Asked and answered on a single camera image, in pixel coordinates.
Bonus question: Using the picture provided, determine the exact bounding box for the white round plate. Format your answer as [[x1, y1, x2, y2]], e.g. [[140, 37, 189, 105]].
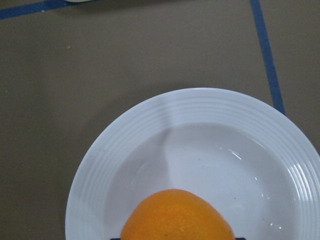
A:
[[65, 88, 320, 240]]

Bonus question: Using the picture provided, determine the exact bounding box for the green bowl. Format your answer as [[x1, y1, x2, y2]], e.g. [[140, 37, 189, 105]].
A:
[[65, 0, 92, 3]]

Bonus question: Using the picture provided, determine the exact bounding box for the orange fruit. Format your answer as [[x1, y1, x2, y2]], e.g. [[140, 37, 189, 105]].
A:
[[120, 189, 236, 240]]

